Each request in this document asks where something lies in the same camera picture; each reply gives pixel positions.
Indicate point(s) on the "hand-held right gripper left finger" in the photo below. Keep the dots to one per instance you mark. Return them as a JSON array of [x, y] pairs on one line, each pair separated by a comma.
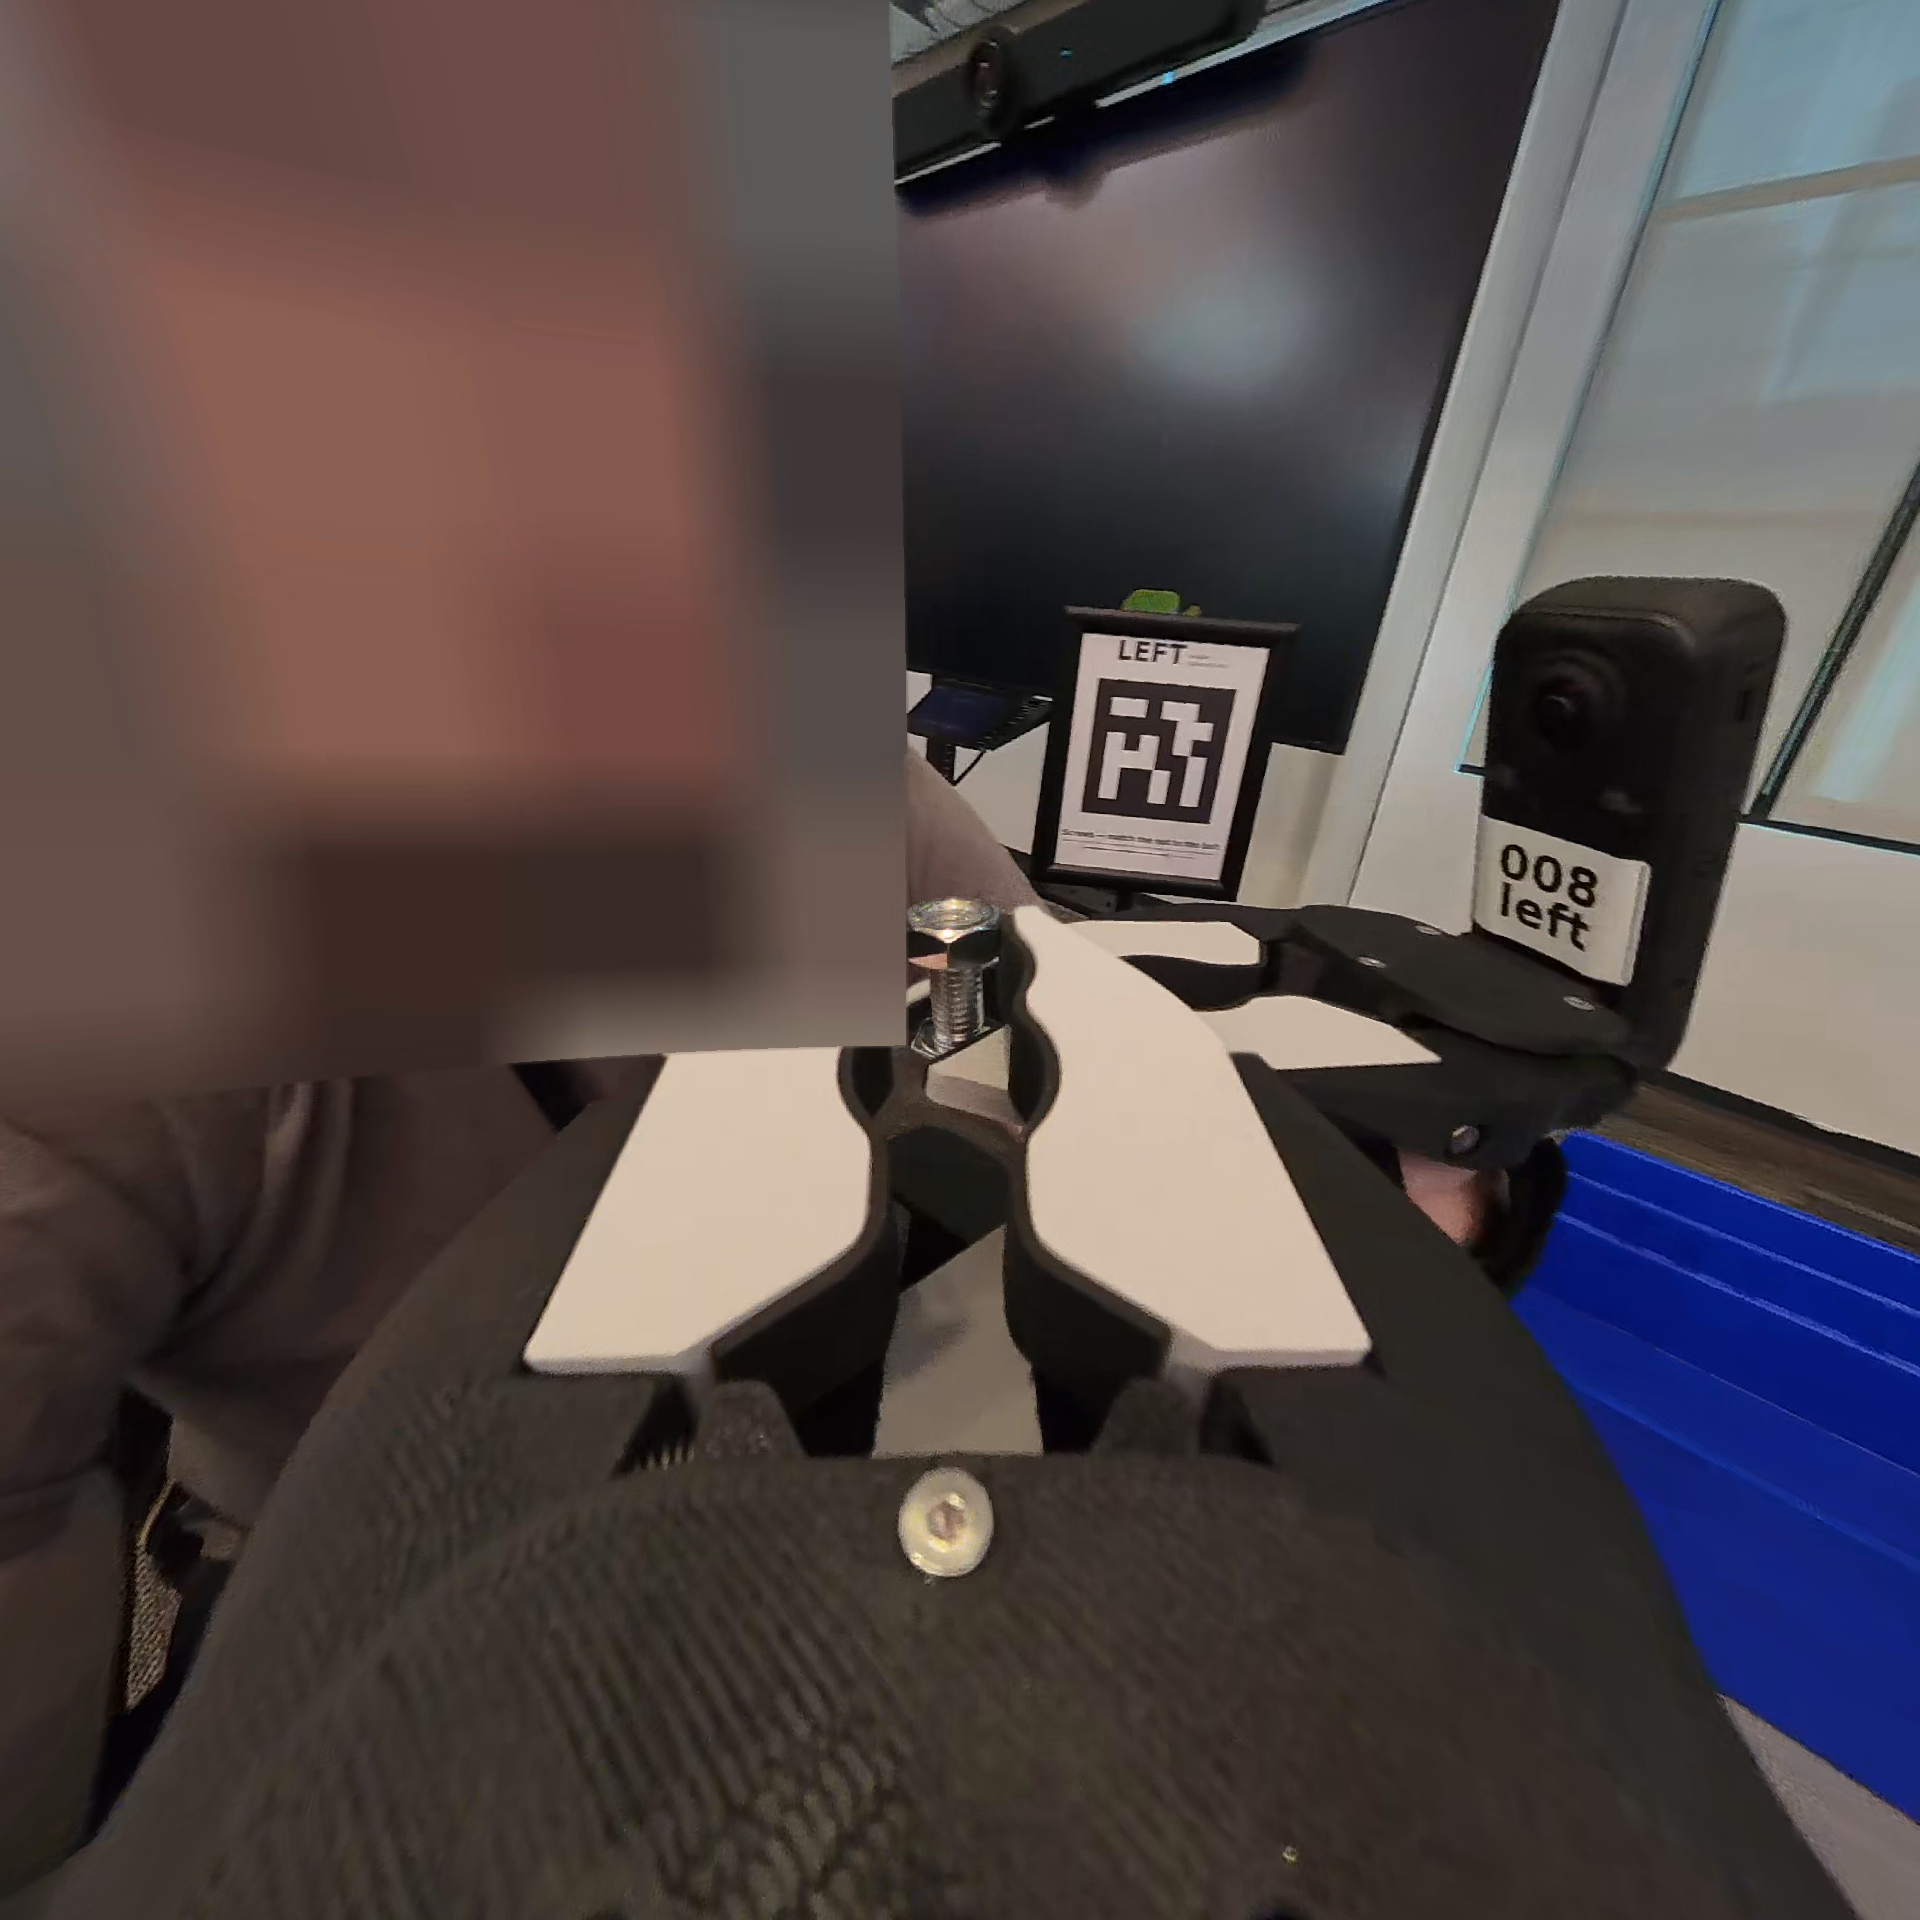
[[720, 1185]]

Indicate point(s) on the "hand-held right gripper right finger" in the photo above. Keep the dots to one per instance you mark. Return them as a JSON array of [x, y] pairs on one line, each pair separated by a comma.
[[1201, 1185]]

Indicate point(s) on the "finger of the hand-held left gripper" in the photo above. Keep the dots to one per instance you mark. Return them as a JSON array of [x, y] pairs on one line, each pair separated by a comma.
[[1320, 1038], [1184, 941]]

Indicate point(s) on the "large steel hex nut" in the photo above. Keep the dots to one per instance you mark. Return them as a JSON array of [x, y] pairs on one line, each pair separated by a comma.
[[956, 934]]

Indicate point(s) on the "blue plastic bin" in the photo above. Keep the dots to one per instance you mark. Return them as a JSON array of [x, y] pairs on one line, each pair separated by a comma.
[[1724, 1426]]

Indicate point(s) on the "person's left hand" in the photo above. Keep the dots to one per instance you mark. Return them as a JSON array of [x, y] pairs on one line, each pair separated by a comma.
[[1452, 1201]]

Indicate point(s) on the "framed marker sign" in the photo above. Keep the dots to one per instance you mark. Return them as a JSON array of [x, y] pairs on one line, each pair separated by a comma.
[[1163, 750]]

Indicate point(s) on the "small tablet screen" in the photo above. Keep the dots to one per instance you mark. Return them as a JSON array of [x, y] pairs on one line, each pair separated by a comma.
[[974, 710]]

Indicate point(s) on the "large grid window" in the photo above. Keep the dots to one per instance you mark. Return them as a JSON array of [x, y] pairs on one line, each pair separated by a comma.
[[1799, 377]]

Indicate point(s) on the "person's torso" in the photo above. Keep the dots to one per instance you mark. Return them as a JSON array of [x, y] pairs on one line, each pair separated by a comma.
[[300, 1201]]

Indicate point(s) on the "black television screen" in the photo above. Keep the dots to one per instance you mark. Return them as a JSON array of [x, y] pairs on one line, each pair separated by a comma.
[[1172, 377]]

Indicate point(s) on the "black video bar camera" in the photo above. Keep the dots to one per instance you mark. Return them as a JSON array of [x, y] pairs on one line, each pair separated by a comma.
[[1049, 77]]

